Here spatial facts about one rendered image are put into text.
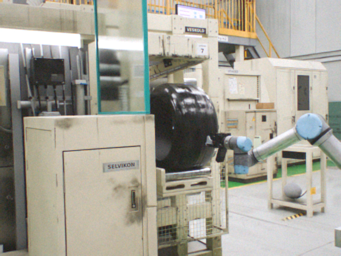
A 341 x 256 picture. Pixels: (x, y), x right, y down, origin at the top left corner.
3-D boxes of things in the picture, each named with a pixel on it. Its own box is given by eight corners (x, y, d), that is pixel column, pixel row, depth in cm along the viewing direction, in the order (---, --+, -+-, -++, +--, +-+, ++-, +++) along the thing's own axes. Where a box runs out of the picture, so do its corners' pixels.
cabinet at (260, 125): (246, 184, 692) (245, 109, 685) (221, 180, 736) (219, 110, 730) (279, 177, 750) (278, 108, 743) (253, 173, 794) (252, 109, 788)
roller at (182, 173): (162, 180, 236) (161, 171, 237) (159, 180, 240) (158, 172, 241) (211, 173, 254) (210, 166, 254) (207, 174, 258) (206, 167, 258)
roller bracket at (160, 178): (161, 186, 232) (161, 169, 232) (132, 177, 267) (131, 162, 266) (166, 186, 234) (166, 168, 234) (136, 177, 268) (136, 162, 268)
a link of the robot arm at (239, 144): (241, 154, 205) (241, 136, 205) (228, 152, 215) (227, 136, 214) (253, 152, 209) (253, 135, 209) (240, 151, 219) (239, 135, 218)
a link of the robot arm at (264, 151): (321, 108, 210) (240, 152, 231) (318, 108, 200) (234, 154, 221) (333, 128, 208) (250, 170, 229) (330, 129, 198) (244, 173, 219)
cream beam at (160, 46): (132, 55, 261) (132, 31, 260) (117, 59, 283) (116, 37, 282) (210, 59, 291) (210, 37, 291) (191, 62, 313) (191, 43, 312)
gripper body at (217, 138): (220, 132, 232) (234, 132, 222) (220, 147, 233) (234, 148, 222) (209, 132, 229) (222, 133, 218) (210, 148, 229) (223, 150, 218)
